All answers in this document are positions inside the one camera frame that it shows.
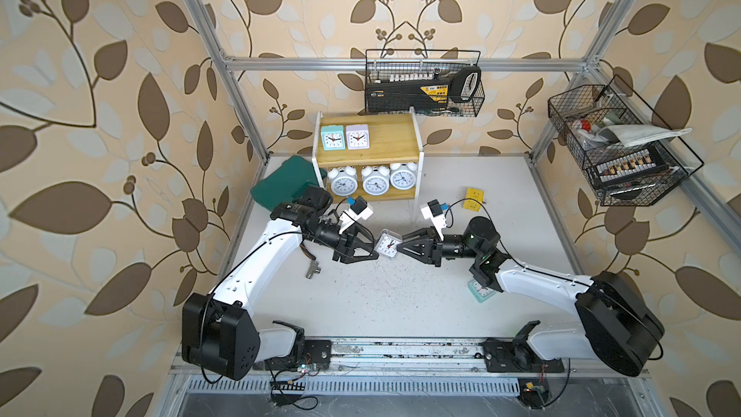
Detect black handled tool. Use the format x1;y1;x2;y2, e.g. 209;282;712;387
448;65;482;103

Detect wooden two-tier shelf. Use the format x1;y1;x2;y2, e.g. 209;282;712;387
311;109;425;190

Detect lilac square alarm clock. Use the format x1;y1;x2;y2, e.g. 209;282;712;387
345;124;371;151

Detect orange handled pliers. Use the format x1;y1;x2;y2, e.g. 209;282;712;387
299;243;321;280

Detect large white twin-bell clock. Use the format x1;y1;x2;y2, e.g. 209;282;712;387
390;162;418;190

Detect black wire basket back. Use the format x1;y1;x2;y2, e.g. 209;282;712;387
364;47;486;118

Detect teal square alarm clock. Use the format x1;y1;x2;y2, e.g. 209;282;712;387
468;279;498;303
320;125;345;152

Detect grey square alarm clock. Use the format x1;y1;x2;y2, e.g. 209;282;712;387
374;229;403;260

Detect black yellow box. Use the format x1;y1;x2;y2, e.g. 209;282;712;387
365;79;450;113

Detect black wire basket right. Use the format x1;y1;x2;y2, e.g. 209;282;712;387
548;75;704;207

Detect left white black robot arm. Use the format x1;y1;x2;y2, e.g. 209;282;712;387
181;185;378;380

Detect black wire basket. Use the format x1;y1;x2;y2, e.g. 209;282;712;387
364;47;486;118
548;75;704;207

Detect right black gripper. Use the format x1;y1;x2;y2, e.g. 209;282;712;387
398;227;482;268

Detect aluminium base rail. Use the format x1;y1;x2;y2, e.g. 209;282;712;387
169;335;650;378

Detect white twin-bell alarm clock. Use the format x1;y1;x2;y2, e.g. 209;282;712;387
327;166;358;197
362;165;390;196

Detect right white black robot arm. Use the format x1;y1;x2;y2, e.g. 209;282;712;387
397;216;665;376

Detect yellow cube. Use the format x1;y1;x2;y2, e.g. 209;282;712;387
462;187;484;212

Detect paint tube set box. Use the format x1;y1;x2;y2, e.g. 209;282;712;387
590;148;672;186

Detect white paper booklet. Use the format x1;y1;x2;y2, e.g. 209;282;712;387
596;125;692;148

